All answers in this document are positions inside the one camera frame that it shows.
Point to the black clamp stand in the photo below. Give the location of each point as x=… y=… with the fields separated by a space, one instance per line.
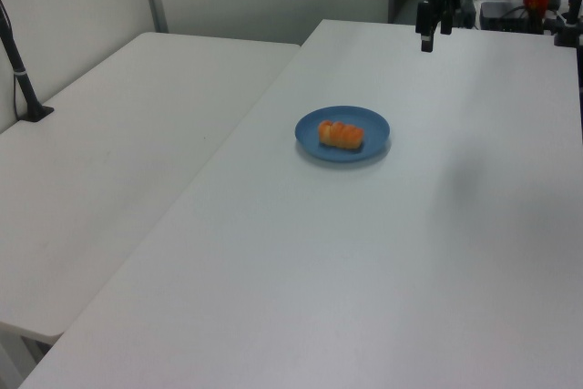
x=569 y=24

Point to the white side table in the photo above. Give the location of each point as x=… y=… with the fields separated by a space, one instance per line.
x=114 y=156

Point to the black flat box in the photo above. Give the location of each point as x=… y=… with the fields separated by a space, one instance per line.
x=505 y=15

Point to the orange twisted bread roll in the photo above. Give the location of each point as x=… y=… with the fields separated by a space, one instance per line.
x=340 y=135

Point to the black camera stand pole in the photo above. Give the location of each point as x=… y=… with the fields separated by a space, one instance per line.
x=20 y=79

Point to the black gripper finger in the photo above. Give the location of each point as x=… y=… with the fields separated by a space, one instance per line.
x=446 y=20
x=426 y=27

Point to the blue round plate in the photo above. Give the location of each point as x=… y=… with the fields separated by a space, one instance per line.
x=319 y=147

